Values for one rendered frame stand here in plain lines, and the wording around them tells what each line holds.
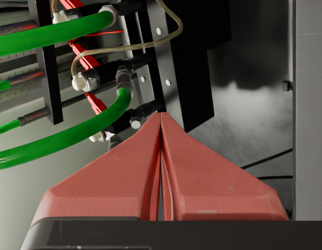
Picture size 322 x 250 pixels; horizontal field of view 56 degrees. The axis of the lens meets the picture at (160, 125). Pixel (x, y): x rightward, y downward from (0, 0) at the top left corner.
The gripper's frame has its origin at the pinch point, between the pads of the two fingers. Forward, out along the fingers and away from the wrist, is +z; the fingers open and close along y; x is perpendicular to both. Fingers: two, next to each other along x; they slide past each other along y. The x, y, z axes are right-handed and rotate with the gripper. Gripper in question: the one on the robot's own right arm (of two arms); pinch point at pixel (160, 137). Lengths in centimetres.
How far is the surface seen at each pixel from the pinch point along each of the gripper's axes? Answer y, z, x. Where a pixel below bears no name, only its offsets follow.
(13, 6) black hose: 26, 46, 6
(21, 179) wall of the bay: 31, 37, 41
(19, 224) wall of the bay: 32, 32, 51
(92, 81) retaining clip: 8.9, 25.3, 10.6
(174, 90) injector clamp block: -2.2, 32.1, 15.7
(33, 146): 9.7, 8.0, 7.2
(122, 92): 4.0, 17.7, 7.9
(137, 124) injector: 3.5, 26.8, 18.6
